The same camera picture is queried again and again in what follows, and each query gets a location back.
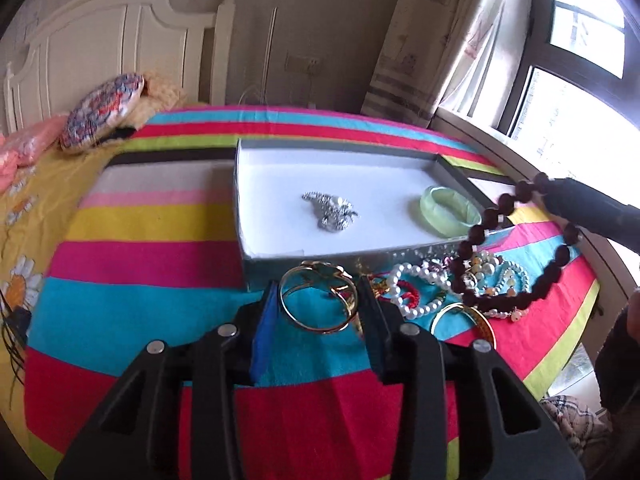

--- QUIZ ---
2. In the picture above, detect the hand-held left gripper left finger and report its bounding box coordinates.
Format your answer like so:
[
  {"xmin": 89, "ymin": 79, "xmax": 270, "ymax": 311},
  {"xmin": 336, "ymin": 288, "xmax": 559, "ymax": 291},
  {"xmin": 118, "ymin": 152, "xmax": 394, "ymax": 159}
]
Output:
[{"xmin": 54, "ymin": 280, "xmax": 281, "ymax": 480}]

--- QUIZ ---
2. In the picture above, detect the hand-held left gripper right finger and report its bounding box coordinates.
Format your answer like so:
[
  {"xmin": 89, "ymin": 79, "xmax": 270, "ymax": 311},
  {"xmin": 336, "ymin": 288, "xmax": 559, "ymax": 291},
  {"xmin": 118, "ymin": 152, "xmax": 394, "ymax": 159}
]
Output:
[{"xmin": 356, "ymin": 276, "xmax": 586, "ymax": 480}]

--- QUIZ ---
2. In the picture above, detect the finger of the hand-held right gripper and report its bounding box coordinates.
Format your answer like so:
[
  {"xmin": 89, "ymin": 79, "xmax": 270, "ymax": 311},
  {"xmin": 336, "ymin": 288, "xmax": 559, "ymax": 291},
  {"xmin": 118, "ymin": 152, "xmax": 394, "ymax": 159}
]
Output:
[{"xmin": 532, "ymin": 172, "xmax": 640, "ymax": 256}]

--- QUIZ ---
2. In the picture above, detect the red and gold ornament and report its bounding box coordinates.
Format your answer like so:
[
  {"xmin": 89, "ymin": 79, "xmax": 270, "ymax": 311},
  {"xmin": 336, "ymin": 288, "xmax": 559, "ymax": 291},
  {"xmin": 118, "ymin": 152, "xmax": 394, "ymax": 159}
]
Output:
[{"xmin": 372, "ymin": 275, "xmax": 418, "ymax": 313}]

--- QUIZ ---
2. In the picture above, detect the white pearl necklace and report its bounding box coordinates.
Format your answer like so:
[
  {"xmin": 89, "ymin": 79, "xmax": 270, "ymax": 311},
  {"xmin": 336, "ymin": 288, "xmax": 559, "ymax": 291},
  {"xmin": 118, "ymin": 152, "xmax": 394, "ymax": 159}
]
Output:
[{"xmin": 389, "ymin": 262, "xmax": 453, "ymax": 320}]

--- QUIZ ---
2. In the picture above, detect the double gold bangle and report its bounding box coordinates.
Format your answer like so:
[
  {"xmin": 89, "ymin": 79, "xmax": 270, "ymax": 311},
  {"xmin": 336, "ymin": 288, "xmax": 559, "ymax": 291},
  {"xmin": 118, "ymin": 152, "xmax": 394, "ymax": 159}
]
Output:
[{"xmin": 279, "ymin": 261, "xmax": 359, "ymax": 335}]

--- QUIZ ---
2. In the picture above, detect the gold decorated bangle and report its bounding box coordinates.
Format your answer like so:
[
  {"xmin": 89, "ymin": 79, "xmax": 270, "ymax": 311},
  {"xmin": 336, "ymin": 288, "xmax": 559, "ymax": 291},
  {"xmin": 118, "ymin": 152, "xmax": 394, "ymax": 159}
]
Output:
[{"xmin": 431, "ymin": 302, "xmax": 497, "ymax": 351}]

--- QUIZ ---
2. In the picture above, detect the dark red bead bracelet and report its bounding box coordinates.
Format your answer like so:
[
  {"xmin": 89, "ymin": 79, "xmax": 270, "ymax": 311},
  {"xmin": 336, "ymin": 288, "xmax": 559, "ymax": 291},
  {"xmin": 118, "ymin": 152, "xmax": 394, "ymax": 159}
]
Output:
[{"xmin": 447, "ymin": 180, "xmax": 583, "ymax": 311}]

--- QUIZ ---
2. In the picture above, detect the silver chain jewelry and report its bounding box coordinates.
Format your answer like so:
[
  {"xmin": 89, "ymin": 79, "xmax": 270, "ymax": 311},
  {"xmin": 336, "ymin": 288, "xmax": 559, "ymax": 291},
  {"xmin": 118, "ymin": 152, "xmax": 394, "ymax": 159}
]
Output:
[{"xmin": 301, "ymin": 191, "xmax": 360, "ymax": 233}]

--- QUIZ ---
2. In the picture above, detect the green jade bangle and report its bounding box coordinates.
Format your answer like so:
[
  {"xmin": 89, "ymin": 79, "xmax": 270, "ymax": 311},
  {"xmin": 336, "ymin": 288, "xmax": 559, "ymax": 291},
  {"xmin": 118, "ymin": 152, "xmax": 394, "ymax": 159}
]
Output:
[{"xmin": 419, "ymin": 185, "xmax": 482, "ymax": 237}]

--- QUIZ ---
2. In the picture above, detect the grey jewelry box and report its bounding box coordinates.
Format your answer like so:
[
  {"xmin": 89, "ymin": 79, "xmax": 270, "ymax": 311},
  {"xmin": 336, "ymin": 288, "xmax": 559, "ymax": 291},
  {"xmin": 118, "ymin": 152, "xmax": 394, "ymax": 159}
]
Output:
[{"xmin": 232, "ymin": 137, "xmax": 516, "ymax": 293}]

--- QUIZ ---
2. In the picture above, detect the window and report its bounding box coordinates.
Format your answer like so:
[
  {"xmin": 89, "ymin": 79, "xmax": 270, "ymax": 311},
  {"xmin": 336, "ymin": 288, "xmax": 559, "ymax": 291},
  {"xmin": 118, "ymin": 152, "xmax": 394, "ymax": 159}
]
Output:
[{"xmin": 495, "ymin": 0, "xmax": 640, "ymax": 201}]

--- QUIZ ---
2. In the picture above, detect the striped colourful blanket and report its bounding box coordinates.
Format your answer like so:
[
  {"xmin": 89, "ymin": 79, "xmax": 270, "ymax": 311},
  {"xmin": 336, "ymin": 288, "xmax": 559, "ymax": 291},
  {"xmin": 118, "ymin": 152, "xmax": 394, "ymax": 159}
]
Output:
[{"xmin": 22, "ymin": 105, "xmax": 601, "ymax": 480}]

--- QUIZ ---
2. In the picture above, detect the person's dark clothing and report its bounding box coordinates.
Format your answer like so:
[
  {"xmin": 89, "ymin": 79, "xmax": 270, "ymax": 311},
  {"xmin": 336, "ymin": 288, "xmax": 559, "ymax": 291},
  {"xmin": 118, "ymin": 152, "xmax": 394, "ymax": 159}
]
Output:
[{"xmin": 595, "ymin": 287, "xmax": 640, "ymax": 413}]

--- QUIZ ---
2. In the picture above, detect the plaid cloth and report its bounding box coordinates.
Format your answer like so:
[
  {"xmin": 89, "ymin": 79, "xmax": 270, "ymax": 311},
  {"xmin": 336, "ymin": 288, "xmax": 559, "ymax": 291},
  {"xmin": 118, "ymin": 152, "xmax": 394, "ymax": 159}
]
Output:
[{"xmin": 542, "ymin": 395, "xmax": 613, "ymax": 461}]

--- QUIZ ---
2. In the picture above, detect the patterned curtain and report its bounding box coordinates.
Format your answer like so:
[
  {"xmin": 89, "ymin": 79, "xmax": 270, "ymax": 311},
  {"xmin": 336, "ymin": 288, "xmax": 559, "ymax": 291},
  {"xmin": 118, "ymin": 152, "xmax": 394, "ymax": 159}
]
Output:
[{"xmin": 361, "ymin": 0, "xmax": 551, "ymax": 128}]

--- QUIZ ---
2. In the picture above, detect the yellow floral bedsheet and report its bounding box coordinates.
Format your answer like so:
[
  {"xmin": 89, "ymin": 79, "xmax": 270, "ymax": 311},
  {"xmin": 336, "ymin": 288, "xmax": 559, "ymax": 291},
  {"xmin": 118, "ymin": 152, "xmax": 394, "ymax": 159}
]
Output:
[{"xmin": 0, "ymin": 110, "xmax": 151, "ymax": 461}]

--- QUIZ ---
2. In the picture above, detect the beige pillow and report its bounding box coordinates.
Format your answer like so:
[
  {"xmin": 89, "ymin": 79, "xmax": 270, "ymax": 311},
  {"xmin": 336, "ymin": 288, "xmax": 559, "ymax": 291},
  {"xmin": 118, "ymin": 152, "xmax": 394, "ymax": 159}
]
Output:
[{"xmin": 107, "ymin": 72, "xmax": 188, "ymax": 136}]

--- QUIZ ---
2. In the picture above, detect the patterned round pillow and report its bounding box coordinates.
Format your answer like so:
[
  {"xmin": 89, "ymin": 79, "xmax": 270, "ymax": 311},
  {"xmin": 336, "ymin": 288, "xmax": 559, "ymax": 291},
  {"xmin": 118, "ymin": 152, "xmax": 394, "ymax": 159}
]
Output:
[{"xmin": 59, "ymin": 74, "xmax": 146, "ymax": 153}]

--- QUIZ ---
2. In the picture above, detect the white rod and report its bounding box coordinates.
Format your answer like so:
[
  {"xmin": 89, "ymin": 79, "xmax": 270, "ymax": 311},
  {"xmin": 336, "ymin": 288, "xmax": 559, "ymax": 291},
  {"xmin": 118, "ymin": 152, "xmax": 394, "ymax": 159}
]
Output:
[{"xmin": 265, "ymin": 7, "xmax": 278, "ymax": 103}]

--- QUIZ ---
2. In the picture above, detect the pink folded quilt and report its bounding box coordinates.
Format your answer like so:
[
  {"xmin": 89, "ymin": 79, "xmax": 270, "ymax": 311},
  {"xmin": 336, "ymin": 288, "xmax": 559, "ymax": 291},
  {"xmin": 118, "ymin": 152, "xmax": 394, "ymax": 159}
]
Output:
[{"xmin": 0, "ymin": 114, "xmax": 68, "ymax": 196}]

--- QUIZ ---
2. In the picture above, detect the white headboard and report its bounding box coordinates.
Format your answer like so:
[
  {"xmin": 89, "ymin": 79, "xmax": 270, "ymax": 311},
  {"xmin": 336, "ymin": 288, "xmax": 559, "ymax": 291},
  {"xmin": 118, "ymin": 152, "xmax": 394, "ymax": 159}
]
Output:
[{"xmin": 4, "ymin": 0, "xmax": 236, "ymax": 136}]

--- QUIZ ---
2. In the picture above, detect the pale bead bracelet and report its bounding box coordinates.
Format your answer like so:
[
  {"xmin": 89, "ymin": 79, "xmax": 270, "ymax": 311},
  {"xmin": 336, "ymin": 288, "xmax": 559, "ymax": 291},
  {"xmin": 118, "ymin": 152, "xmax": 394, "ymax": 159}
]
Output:
[{"xmin": 462, "ymin": 252, "xmax": 531, "ymax": 322}]

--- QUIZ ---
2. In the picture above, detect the white cable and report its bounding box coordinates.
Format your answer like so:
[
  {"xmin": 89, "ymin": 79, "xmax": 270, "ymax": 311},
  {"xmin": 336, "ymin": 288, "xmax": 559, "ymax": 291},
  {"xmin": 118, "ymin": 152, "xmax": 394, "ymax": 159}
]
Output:
[{"xmin": 235, "ymin": 84, "xmax": 266, "ymax": 107}]

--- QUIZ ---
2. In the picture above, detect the wall socket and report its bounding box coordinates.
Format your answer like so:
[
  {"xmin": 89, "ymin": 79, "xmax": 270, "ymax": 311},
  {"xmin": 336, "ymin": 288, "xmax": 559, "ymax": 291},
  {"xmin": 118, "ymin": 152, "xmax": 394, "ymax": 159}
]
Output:
[{"xmin": 285, "ymin": 52, "xmax": 323, "ymax": 73}]

